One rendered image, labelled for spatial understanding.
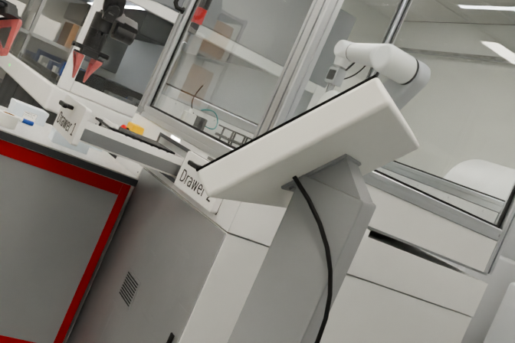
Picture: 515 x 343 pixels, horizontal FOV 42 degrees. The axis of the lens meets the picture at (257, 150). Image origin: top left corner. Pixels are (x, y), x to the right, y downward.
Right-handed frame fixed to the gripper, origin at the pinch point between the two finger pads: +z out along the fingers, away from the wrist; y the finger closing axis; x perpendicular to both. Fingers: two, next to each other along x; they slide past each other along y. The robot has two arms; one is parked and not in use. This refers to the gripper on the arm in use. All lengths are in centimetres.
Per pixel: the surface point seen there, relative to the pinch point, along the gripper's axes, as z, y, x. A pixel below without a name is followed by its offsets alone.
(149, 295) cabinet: 49, 35, -26
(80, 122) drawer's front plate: 10.9, 2.3, -11.6
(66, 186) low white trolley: 34.2, 13.0, 13.7
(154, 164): 15.1, 27.8, -10.4
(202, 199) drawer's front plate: 17, 34, -36
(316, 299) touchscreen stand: 16, 24, -108
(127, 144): 12.4, 17.8, -10.0
